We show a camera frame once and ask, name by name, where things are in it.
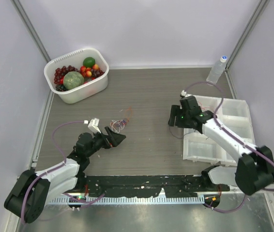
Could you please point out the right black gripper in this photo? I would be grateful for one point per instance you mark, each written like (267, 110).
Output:
(176, 110)

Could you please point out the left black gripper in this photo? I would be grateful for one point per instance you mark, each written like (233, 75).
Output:
(112, 139)

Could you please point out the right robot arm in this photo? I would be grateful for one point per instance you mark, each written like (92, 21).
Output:
(255, 165)

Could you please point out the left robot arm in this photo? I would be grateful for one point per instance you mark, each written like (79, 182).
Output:
(34, 190)

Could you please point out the white compartment tray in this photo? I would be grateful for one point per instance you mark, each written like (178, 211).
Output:
(235, 115)

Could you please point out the clear water bottle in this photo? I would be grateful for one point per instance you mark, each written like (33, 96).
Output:
(217, 70)

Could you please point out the red yellow cherry cluster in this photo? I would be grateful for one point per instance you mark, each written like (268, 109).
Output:
(91, 73)

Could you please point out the green melon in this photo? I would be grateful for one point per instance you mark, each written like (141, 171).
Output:
(72, 80)

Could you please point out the green lime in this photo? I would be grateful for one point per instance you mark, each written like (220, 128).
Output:
(89, 62)

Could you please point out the red grape bunch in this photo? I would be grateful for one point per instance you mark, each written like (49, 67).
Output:
(61, 72)

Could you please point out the white plastic fruit basket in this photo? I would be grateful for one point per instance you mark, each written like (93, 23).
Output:
(75, 59)

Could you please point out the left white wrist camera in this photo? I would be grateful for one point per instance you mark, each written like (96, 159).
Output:
(93, 125)

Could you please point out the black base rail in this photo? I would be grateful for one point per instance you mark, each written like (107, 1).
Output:
(146, 186)

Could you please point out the white slotted cable duct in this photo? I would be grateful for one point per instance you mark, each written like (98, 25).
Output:
(161, 199)

